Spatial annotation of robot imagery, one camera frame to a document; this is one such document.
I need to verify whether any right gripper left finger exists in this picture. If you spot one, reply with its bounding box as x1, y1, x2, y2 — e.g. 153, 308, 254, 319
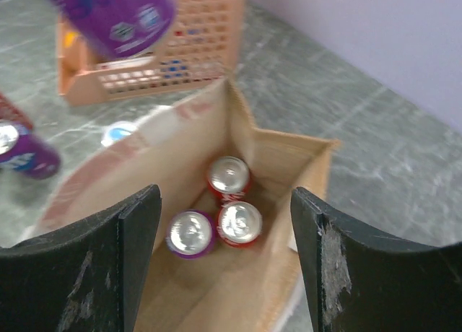
1, 185, 162, 331

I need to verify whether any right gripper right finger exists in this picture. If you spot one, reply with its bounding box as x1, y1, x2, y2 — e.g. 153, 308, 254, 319
290, 187, 461, 331

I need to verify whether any purple fanta can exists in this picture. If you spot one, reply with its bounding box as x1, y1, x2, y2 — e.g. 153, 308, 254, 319
1, 121, 61, 180
50, 0, 177, 58
165, 209, 216, 259

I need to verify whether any red cola can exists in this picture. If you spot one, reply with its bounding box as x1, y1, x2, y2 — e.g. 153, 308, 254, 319
206, 156, 251, 205
217, 201, 263, 248
0, 93, 34, 131

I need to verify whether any burlap canvas tote bag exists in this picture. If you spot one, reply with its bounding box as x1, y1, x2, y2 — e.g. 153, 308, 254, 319
37, 79, 338, 331

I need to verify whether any blue correction tape package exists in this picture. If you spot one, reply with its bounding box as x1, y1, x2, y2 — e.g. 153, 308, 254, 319
100, 121, 137, 147

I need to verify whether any orange plastic file organizer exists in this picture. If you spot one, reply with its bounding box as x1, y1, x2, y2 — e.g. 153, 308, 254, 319
56, 0, 245, 106

